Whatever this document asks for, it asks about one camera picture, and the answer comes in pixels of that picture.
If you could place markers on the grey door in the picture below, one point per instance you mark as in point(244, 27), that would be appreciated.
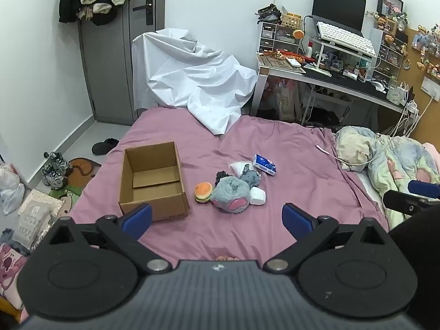
point(110, 75)

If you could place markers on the clear drawer organizer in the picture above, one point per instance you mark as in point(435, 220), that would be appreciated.
point(275, 37)

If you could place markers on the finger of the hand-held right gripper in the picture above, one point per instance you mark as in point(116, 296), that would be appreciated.
point(424, 188)
point(405, 204)

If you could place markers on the desk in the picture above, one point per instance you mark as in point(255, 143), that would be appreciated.
point(330, 80)

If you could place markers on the blue tissue packet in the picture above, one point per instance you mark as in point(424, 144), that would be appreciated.
point(264, 165)

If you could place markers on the red flat package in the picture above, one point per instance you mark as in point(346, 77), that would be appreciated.
point(285, 55)

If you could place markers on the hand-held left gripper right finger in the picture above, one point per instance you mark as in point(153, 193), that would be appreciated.
point(295, 220)

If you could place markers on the printed tote bag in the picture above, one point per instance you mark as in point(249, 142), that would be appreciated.
point(285, 98)

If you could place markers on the pastel printed quilt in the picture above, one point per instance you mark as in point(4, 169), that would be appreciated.
point(395, 158)

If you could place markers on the person's foot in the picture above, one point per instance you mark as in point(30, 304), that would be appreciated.
point(227, 258)

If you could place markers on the wicker basket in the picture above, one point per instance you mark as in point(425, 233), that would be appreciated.
point(292, 19)

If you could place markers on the black laptop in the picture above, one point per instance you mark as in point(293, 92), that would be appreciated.
point(338, 3)

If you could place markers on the white keyboard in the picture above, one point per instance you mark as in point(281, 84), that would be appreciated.
point(343, 37)

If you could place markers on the cartoon floor rug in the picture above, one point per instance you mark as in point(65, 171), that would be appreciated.
point(80, 175)

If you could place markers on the white power strip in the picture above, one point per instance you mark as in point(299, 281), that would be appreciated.
point(412, 107)

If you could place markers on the small drawer shelf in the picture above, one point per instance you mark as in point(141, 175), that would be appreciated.
point(390, 53)

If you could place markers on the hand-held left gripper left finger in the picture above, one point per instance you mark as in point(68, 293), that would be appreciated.
point(137, 218)

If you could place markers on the grey blue plush toy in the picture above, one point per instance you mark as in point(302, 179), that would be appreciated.
point(230, 196)

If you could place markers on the white plastic bag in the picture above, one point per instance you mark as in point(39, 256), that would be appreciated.
point(10, 189)

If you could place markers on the small white paper bag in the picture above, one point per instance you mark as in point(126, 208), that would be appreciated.
point(396, 94)

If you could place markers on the pink cartoon cushion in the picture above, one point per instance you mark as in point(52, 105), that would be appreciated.
point(8, 271)

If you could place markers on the black picture frame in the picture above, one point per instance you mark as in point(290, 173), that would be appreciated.
point(390, 3)

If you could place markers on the white square pad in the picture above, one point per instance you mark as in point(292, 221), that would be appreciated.
point(258, 196)

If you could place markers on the pink bed sheet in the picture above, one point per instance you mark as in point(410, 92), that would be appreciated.
point(275, 137)

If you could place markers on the white plastic pouch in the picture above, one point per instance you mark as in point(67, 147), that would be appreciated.
point(238, 167)

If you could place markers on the cardboard box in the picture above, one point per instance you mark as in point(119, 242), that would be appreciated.
point(151, 178)

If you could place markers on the white cover sheet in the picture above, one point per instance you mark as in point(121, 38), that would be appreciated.
point(192, 75)

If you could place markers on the grey sneaker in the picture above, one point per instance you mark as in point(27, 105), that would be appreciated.
point(53, 178)
point(58, 161)

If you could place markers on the white desk riser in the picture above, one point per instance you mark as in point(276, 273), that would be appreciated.
point(364, 56)

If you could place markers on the orange round lamp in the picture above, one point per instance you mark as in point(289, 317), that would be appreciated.
point(298, 34)

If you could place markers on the cork board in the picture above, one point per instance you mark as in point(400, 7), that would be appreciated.
point(419, 72)

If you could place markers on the white bottle red cap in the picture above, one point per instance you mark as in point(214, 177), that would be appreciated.
point(310, 51)

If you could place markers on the hamburger plush toy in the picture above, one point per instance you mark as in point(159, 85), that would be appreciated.
point(203, 192)

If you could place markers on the black slipper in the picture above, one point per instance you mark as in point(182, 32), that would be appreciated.
point(103, 146)

